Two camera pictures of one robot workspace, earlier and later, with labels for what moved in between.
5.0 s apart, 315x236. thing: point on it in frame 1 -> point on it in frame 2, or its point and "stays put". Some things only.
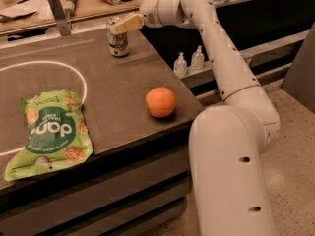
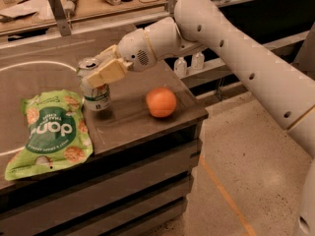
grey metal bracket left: (59, 13) stays put
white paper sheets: (32, 13) stays put
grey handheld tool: (70, 3) stays put
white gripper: (149, 13) -> (134, 50)
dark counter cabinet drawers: (130, 190) stays put
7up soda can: (118, 42) -> (95, 98)
